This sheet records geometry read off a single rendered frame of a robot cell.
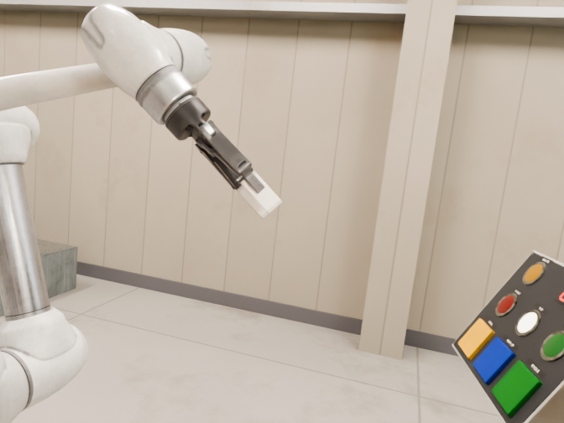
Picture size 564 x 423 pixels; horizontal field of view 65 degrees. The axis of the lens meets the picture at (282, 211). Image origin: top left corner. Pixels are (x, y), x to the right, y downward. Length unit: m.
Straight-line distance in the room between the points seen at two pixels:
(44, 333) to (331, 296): 2.64
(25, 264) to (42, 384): 0.29
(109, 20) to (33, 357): 0.79
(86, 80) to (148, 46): 0.25
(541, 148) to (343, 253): 1.54
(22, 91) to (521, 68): 3.07
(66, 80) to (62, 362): 0.68
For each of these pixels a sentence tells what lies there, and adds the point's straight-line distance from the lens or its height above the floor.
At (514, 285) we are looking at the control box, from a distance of 1.08.
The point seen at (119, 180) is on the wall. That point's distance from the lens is 4.19.
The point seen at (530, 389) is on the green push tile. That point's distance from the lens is 0.85.
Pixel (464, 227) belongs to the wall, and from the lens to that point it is 3.43.
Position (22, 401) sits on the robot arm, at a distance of 1.23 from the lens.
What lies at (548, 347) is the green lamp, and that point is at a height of 1.08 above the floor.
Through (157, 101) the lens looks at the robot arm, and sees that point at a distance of 0.76.
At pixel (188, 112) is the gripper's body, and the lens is 0.75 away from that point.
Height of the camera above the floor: 1.36
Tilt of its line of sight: 8 degrees down
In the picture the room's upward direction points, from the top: 6 degrees clockwise
